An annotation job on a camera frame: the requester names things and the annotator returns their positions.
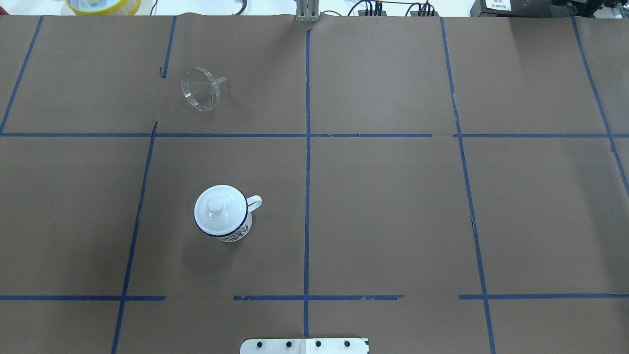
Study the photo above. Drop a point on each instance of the clear glass funnel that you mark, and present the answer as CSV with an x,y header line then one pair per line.
x,y
201,89

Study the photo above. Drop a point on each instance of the white enamel mug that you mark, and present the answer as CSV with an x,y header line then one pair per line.
x,y
253,203

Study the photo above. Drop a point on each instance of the brown paper table cover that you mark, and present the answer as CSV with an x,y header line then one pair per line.
x,y
433,185

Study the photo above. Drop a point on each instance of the yellow rimmed bowl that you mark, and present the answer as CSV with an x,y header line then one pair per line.
x,y
104,7

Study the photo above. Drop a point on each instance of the aluminium frame post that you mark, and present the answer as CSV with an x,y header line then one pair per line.
x,y
307,11

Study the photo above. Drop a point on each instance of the white camera stand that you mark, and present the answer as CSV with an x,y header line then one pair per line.
x,y
306,346

